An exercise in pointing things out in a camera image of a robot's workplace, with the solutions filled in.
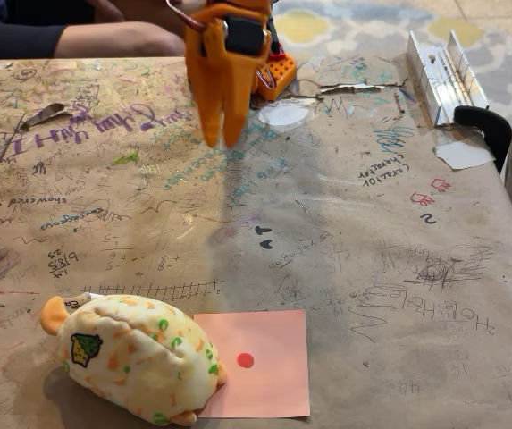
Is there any black clamp handle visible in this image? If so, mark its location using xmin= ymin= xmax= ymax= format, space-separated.
xmin=452 ymin=105 xmax=512 ymax=175

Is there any white torn paper scrap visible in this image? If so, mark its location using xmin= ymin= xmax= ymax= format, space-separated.
xmin=432 ymin=140 xmax=496 ymax=172

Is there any aluminium channel rail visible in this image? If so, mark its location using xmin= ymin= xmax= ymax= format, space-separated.
xmin=406 ymin=29 xmax=491 ymax=128

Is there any person in navy clothes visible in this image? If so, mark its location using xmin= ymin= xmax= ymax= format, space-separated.
xmin=0 ymin=0 xmax=194 ymax=62

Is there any grey yellow patterned rug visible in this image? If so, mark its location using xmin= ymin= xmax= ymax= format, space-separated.
xmin=271 ymin=0 xmax=512 ymax=115

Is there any cream patterned plush toy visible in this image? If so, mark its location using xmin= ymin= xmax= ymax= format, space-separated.
xmin=39 ymin=291 xmax=230 ymax=427

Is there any pink square sticky note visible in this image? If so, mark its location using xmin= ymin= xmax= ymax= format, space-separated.
xmin=191 ymin=308 xmax=312 ymax=420

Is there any scribbled brown paper table cover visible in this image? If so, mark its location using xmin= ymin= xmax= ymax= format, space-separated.
xmin=0 ymin=54 xmax=512 ymax=429

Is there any thin servo cable bundle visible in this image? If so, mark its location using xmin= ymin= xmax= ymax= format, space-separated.
xmin=164 ymin=0 xmax=206 ymax=33

